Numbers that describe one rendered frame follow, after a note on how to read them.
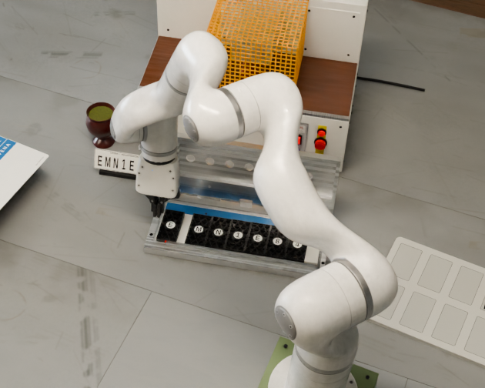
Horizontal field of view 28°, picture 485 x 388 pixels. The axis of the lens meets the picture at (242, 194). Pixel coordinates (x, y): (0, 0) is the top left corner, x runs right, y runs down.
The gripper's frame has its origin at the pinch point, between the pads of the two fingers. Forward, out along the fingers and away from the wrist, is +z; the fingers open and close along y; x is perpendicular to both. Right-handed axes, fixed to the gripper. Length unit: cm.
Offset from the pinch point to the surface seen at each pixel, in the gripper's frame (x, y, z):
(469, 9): 110, 75, -14
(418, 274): 0, 65, 8
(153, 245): -5.5, 0.4, 7.6
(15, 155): 9.0, -39.5, -2.5
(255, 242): -0.3, 24.5, 5.5
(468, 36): 96, 75, -12
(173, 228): -0.1, 4.1, 5.5
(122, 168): 17.8, -13.8, 2.6
